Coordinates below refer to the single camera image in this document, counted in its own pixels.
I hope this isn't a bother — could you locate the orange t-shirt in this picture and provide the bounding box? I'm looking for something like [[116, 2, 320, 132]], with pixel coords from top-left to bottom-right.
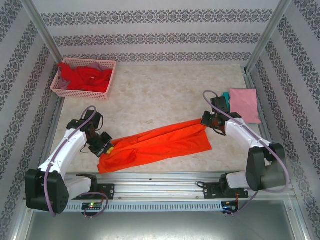
[[96, 117, 213, 175]]

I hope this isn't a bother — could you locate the pink folded t-shirt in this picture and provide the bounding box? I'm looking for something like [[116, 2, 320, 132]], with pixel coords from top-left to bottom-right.
[[229, 87, 261, 125]]

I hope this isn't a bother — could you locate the pink plastic basket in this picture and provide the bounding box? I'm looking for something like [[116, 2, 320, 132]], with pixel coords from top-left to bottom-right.
[[49, 57, 118, 101]]

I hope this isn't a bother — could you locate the small green circuit board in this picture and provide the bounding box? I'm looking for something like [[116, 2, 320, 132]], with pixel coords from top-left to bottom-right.
[[222, 201, 240, 210], [81, 202, 103, 210]]

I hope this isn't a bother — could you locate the red t-shirt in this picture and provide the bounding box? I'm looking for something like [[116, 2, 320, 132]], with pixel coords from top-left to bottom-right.
[[56, 62, 113, 93]]

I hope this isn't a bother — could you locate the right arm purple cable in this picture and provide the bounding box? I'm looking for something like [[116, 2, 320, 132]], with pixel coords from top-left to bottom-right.
[[202, 90, 291, 217]]

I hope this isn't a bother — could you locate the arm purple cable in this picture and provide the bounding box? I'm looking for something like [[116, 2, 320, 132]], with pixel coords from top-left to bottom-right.
[[43, 105, 110, 219], [202, 90, 291, 217]]

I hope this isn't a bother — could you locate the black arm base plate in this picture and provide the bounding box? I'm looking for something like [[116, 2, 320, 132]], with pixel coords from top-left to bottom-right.
[[69, 183, 116, 201], [203, 181, 250, 200]]

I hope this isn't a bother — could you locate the aluminium table side rail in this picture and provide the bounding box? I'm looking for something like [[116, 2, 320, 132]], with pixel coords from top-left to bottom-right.
[[34, 96, 64, 183], [243, 69, 286, 180]]

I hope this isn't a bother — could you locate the aluminium mounting rail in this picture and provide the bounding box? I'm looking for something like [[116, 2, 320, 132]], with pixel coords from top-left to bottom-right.
[[23, 172, 296, 201]]

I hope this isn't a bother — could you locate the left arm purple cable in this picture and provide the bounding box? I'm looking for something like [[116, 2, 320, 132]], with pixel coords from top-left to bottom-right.
[[43, 105, 110, 219]]

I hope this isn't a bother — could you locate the slotted grey cable duct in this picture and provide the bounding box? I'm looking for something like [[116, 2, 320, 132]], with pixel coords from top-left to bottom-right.
[[33, 201, 223, 213]]

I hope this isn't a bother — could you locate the aluminium frame post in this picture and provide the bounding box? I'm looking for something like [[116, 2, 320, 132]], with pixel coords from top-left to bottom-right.
[[243, 0, 292, 73], [22, 0, 63, 68]]

